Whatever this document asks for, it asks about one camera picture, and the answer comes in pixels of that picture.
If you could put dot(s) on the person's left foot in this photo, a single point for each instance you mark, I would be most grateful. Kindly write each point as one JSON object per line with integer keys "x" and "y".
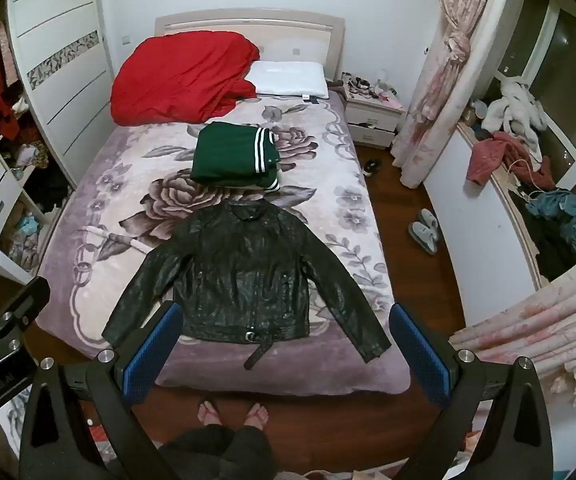
{"x": 209, "y": 412}

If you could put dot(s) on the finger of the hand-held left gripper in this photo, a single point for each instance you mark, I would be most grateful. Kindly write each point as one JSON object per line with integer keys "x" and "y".
{"x": 23, "y": 305}

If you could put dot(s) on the blue garment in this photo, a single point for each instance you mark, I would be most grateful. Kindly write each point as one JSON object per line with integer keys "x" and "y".
{"x": 567, "y": 215}

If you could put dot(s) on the window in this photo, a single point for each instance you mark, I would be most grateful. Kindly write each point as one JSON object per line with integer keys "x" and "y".
{"x": 567, "y": 60}

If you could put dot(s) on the white wardrobe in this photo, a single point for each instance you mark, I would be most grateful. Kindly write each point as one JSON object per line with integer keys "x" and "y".
{"x": 63, "y": 75}

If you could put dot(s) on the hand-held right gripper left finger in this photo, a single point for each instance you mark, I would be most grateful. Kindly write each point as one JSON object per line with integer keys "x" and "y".
{"x": 152, "y": 356}

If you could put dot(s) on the bed with floral blanket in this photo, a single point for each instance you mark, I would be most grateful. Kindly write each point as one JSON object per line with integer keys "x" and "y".
{"x": 118, "y": 200}

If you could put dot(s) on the white crumpled clothes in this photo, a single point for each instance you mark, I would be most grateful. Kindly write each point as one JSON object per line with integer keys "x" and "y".
{"x": 512, "y": 107}

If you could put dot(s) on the pink floral curtain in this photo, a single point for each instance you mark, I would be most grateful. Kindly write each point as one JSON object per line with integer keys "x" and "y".
{"x": 442, "y": 75}
{"x": 542, "y": 325}

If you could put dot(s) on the green striped-cuff jacket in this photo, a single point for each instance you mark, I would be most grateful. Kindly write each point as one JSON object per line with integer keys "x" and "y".
{"x": 233, "y": 155}

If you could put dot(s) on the pink garment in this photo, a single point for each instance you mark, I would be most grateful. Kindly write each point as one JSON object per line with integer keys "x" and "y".
{"x": 492, "y": 157}

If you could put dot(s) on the grey slipper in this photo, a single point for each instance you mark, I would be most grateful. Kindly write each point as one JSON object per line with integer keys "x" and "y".
{"x": 430, "y": 221}
{"x": 421, "y": 239}

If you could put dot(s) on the white nightstand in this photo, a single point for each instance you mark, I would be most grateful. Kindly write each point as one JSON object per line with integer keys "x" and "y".
{"x": 370, "y": 115}

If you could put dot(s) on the person's legs in dark pants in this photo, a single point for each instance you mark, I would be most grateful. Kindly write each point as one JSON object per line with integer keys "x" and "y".
{"x": 218, "y": 452}

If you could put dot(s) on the white pillow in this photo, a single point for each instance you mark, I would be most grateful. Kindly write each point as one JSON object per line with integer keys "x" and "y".
{"x": 288, "y": 79}

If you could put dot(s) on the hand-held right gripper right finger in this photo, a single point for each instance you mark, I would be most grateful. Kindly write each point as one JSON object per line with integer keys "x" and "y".
{"x": 418, "y": 356}

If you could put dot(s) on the red duvet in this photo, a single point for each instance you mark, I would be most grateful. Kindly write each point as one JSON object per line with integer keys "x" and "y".
{"x": 183, "y": 77}

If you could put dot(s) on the black shoe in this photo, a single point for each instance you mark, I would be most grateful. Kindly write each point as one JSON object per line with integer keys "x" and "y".
{"x": 370, "y": 166}

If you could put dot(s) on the black leather jacket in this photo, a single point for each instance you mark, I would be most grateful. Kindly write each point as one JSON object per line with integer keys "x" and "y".
{"x": 248, "y": 280}

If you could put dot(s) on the small clutter on nightstand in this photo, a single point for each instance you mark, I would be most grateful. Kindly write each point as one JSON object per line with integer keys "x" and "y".
{"x": 365, "y": 87}

